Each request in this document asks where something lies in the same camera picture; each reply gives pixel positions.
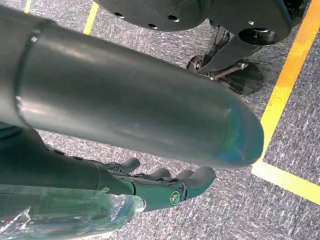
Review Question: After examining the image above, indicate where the clear plastic wrap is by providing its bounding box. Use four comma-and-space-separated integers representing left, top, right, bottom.
0, 184, 146, 240

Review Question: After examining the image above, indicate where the black robot foot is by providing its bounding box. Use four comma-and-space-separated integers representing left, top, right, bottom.
186, 25, 264, 97

